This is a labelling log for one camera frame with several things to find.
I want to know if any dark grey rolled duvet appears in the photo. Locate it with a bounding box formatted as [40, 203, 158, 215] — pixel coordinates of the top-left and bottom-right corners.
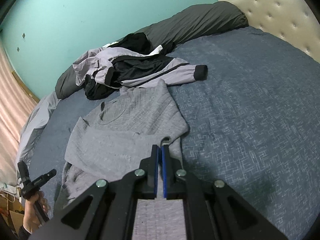
[54, 1, 250, 100]

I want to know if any black garment with white trim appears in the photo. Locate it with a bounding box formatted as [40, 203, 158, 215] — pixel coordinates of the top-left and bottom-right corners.
[84, 32, 175, 101]

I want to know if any wooden window frame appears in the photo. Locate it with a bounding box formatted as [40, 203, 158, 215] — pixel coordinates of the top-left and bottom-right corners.
[11, 71, 40, 103]

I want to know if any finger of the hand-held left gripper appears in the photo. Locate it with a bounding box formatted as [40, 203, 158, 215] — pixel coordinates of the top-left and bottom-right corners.
[37, 169, 57, 183]

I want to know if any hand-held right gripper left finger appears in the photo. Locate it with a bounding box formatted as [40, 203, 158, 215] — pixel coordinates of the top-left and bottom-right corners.
[30, 144, 160, 240]

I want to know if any grey knit sweater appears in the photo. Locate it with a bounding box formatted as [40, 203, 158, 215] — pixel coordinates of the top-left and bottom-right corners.
[54, 79, 189, 213]

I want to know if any cream tufted headboard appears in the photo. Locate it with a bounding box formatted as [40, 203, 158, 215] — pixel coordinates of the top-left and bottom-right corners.
[212, 0, 320, 63]

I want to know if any person's left hand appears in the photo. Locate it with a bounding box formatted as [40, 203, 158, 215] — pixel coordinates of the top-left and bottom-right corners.
[24, 191, 50, 233]

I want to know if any light grey and black jacket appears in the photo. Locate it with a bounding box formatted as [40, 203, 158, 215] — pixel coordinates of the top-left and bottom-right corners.
[72, 47, 208, 93]

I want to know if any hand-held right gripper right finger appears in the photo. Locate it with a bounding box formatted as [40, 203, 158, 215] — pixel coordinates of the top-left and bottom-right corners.
[161, 145, 288, 240]

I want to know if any light grey blanket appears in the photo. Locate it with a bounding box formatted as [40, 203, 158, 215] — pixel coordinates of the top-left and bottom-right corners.
[15, 91, 62, 188]

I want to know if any cardboard box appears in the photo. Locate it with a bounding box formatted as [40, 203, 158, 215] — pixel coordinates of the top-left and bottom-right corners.
[0, 195, 25, 230]

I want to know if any pink curtain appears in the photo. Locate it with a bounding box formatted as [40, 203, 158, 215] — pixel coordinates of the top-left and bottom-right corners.
[0, 42, 40, 184]

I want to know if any person's left forearm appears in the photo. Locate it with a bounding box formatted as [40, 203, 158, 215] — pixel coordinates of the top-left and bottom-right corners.
[17, 225, 34, 240]

